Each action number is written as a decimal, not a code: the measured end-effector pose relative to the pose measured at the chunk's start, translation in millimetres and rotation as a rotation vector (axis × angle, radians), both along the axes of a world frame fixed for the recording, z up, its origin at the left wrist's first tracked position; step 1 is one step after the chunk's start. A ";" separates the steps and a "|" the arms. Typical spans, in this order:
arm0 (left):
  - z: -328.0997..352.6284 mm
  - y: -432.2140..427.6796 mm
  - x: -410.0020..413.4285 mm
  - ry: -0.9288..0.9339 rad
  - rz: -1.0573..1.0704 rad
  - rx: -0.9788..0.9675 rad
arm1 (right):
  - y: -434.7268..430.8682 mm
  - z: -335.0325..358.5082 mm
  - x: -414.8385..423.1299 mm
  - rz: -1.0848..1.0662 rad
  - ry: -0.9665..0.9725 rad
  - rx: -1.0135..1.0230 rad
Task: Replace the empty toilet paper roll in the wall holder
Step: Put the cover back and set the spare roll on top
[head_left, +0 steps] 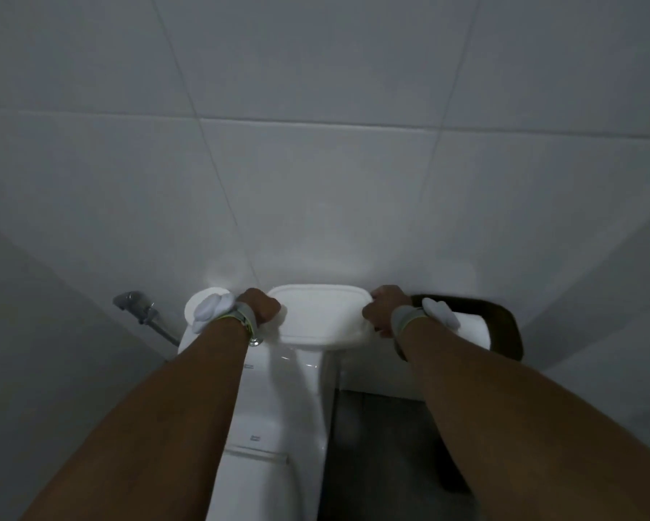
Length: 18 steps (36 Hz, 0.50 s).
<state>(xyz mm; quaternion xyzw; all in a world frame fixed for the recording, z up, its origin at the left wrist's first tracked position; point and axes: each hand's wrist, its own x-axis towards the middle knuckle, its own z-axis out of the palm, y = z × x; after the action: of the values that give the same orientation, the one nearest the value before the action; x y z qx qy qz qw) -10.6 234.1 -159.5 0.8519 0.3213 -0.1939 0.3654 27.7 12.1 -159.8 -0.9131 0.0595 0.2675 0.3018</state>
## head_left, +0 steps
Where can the person's right hand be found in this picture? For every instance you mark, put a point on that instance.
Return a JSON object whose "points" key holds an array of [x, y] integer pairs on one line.
{"points": [[382, 311]]}

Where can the white tracker with gray wristband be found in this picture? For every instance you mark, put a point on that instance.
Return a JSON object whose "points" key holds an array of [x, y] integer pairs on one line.
{"points": [[439, 309], [213, 306]]}

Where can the white toilet paper roll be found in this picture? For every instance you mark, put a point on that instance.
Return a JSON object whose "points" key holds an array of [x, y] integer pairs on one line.
{"points": [[192, 306], [474, 330]]}

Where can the chrome flush button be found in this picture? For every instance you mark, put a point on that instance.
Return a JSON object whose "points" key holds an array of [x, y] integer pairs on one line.
{"points": [[255, 341]]}

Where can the white holder lid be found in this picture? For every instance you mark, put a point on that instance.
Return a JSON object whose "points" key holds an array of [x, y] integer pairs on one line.
{"points": [[325, 317]]}

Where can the person's right forearm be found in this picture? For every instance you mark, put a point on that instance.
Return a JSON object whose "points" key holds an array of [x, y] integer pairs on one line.
{"points": [[520, 428]]}

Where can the person's left hand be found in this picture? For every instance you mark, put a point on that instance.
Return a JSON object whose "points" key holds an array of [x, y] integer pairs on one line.
{"points": [[259, 306]]}

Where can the brown wall paper holder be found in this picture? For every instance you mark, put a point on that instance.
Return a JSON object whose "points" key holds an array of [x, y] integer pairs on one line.
{"points": [[504, 320]]}

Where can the person's left forearm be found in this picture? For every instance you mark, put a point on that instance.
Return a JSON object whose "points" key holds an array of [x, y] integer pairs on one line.
{"points": [[151, 428]]}

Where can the chrome bidet sprayer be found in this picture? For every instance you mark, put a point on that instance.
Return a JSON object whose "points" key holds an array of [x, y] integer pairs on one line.
{"points": [[129, 301]]}

